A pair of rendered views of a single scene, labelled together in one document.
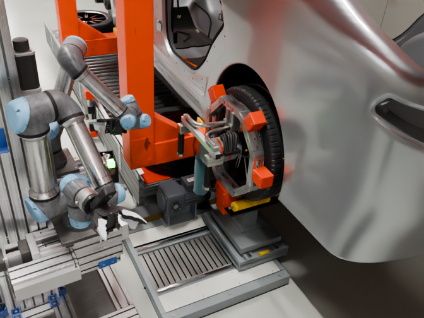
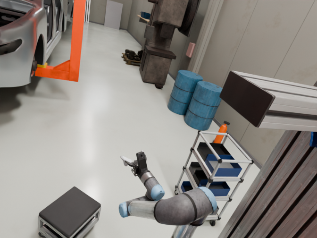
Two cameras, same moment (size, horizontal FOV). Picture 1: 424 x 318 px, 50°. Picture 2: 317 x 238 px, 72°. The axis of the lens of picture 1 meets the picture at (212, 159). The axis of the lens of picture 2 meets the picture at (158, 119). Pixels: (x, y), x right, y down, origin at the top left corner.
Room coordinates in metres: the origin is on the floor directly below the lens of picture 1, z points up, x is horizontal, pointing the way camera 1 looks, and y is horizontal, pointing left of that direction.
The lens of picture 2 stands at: (2.10, 0.47, 2.09)
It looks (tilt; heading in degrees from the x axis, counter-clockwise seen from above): 27 degrees down; 187
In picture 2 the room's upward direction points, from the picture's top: 17 degrees clockwise
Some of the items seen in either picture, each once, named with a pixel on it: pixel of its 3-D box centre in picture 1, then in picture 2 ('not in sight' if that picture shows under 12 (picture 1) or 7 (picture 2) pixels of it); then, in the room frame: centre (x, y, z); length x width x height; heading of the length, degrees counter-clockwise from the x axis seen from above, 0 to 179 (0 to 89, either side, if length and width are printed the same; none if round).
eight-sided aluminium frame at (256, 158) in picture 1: (231, 146); not in sight; (2.15, -0.10, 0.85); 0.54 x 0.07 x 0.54; 29
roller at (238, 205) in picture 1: (250, 202); not in sight; (2.09, -0.25, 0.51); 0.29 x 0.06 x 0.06; 119
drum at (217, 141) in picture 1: (220, 149); not in sight; (2.11, -0.04, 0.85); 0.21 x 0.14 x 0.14; 119
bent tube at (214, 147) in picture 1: (223, 131); not in sight; (2.00, -0.05, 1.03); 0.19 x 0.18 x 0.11; 119
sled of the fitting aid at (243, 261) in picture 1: (243, 233); not in sight; (2.23, -0.25, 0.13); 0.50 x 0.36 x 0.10; 29
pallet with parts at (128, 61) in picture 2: not in sight; (141, 56); (-5.69, -1.69, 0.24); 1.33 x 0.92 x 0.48; 123
